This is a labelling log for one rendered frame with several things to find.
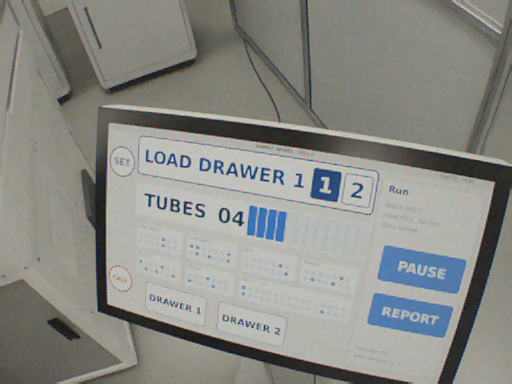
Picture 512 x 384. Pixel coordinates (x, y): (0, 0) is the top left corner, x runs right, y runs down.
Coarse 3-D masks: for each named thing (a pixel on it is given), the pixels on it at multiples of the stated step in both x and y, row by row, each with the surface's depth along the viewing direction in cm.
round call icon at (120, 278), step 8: (112, 264) 61; (120, 264) 61; (112, 272) 61; (120, 272) 61; (128, 272) 60; (112, 280) 62; (120, 280) 61; (128, 280) 61; (112, 288) 62; (120, 288) 61; (128, 288) 61
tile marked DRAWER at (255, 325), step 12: (228, 312) 57; (240, 312) 56; (252, 312) 56; (264, 312) 55; (216, 324) 58; (228, 324) 57; (240, 324) 56; (252, 324) 56; (264, 324) 55; (276, 324) 55; (240, 336) 57; (252, 336) 56; (264, 336) 56; (276, 336) 55
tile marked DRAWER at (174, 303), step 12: (156, 288) 59; (168, 288) 59; (156, 300) 60; (168, 300) 59; (180, 300) 59; (192, 300) 58; (204, 300) 57; (156, 312) 60; (168, 312) 60; (180, 312) 59; (192, 312) 58; (204, 312) 58; (204, 324) 58
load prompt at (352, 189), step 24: (144, 144) 55; (168, 144) 54; (192, 144) 53; (144, 168) 56; (168, 168) 55; (192, 168) 54; (216, 168) 53; (240, 168) 52; (264, 168) 51; (288, 168) 50; (312, 168) 49; (336, 168) 48; (360, 168) 47; (240, 192) 52; (264, 192) 52; (288, 192) 51; (312, 192) 50; (336, 192) 49; (360, 192) 48
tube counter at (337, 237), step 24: (216, 216) 54; (240, 216) 53; (264, 216) 52; (288, 216) 51; (312, 216) 50; (264, 240) 53; (288, 240) 52; (312, 240) 51; (336, 240) 50; (360, 240) 49
